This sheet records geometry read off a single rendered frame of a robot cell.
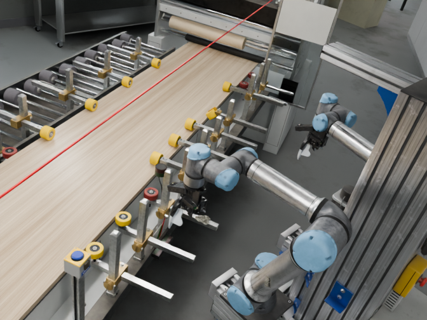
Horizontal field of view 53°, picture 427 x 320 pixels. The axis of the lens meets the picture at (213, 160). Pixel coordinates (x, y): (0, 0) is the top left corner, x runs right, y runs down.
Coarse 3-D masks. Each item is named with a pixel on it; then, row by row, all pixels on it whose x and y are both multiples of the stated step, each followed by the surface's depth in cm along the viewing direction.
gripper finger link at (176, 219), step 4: (176, 212) 157; (180, 212) 157; (176, 216) 157; (180, 216) 157; (172, 220) 158; (176, 220) 157; (180, 220) 156; (168, 224) 159; (172, 224) 160; (176, 224) 157; (180, 224) 156
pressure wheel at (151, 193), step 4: (148, 188) 240; (152, 188) 241; (144, 192) 237; (148, 192) 237; (152, 192) 238; (156, 192) 238; (144, 196) 237; (148, 196) 235; (152, 196) 235; (156, 196) 237; (152, 200) 237
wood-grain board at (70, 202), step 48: (192, 48) 424; (144, 96) 328; (192, 96) 341; (48, 144) 258; (96, 144) 266; (144, 144) 275; (0, 192) 218; (48, 192) 224; (96, 192) 231; (0, 240) 194; (48, 240) 199; (0, 288) 174; (48, 288) 179
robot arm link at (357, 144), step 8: (328, 112) 188; (336, 112) 189; (320, 120) 183; (328, 120) 183; (336, 120) 183; (320, 128) 184; (328, 128) 183; (336, 128) 181; (344, 128) 179; (336, 136) 181; (344, 136) 178; (352, 136) 176; (360, 136) 177; (344, 144) 179; (352, 144) 176; (360, 144) 174; (368, 144) 173; (360, 152) 173; (368, 152) 171
